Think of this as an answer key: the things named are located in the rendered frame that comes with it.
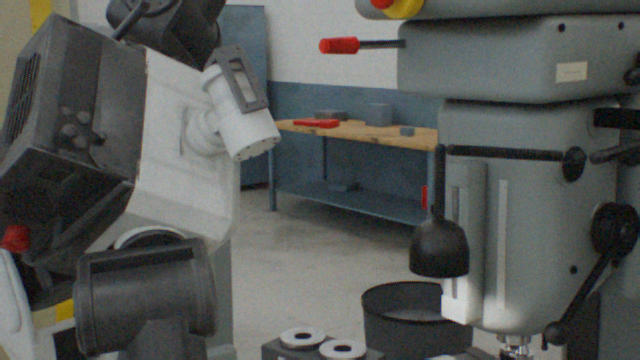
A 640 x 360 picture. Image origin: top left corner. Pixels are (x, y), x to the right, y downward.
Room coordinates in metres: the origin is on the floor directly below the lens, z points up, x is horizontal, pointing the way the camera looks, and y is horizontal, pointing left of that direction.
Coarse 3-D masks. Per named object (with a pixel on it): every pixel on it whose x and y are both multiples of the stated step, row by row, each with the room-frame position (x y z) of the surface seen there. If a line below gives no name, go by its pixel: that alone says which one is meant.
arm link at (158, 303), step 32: (96, 288) 0.81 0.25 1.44; (128, 288) 0.82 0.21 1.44; (160, 288) 0.82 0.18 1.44; (192, 288) 0.83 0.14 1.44; (96, 320) 0.79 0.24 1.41; (128, 320) 0.80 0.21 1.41; (160, 320) 0.81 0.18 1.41; (192, 320) 0.82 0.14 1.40; (128, 352) 0.81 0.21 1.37; (160, 352) 0.80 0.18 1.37; (192, 352) 0.81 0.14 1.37
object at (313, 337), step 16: (288, 336) 1.44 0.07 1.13; (304, 336) 1.46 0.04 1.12; (320, 336) 1.44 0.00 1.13; (272, 352) 1.41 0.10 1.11; (288, 352) 1.39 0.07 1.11; (304, 352) 1.39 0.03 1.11; (320, 352) 1.36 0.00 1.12; (336, 352) 1.36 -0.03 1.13; (352, 352) 1.36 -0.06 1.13; (368, 352) 1.39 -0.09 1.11
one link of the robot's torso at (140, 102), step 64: (64, 64) 0.92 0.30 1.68; (128, 64) 0.98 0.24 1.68; (192, 64) 1.10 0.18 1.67; (64, 128) 0.85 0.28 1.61; (128, 128) 0.92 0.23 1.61; (192, 128) 0.96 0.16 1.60; (0, 192) 0.89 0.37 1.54; (64, 192) 0.89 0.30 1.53; (128, 192) 0.88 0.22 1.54; (192, 192) 0.93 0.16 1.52; (64, 256) 0.98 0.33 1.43
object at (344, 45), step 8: (320, 40) 0.96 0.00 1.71; (328, 40) 0.95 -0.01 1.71; (336, 40) 0.96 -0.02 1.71; (344, 40) 0.97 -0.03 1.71; (352, 40) 0.98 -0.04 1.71; (360, 40) 0.99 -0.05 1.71; (368, 40) 1.00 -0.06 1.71; (376, 40) 1.01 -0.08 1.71; (384, 40) 1.02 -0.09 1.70; (392, 40) 1.03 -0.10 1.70; (400, 40) 1.04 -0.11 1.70; (320, 48) 0.96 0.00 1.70; (328, 48) 0.95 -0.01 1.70; (336, 48) 0.96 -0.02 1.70; (344, 48) 0.97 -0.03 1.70; (352, 48) 0.97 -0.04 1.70; (360, 48) 0.99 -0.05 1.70; (368, 48) 1.00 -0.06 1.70; (376, 48) 1.01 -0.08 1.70; (384, 48) 1.02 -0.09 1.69; (392, 48) 1.03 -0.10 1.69
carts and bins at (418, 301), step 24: (384, 288) 3.22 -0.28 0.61; (408, 288) 3.25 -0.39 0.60; (432, 288) 3.23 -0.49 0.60; (384, 312) 3.21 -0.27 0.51; (408, 312) 3.20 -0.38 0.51; (432, 312) 3.20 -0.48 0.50; (384, 336) 2.86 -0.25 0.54; (408, 336) 2.81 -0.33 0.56; (432, 336) 2.80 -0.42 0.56; (456, 336) 2.84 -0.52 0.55
